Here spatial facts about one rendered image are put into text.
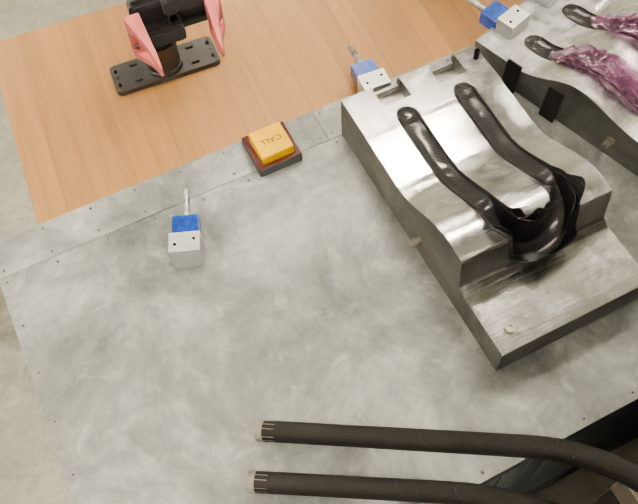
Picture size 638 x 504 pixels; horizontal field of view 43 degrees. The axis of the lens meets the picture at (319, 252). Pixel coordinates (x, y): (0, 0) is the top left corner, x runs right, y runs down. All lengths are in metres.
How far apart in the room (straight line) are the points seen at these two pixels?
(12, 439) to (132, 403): 0.97
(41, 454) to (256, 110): 1.07
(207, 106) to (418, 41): 0.42
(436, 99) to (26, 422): 1.33
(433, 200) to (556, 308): 0.24
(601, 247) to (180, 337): 0.66
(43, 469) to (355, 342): 1.10
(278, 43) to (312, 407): 0.72
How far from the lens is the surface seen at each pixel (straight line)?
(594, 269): 1.27
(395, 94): 1.41
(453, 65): 1.46
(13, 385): 2.23
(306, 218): 1.34
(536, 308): 1.22
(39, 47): 1.69
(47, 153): 1.51
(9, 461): 2.17
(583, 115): 1.45
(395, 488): 1.10
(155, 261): 1.33
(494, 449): 1.09
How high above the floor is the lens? 1.94
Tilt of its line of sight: 61 degrees down
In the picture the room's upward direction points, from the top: 4 degrees counter-clockwise
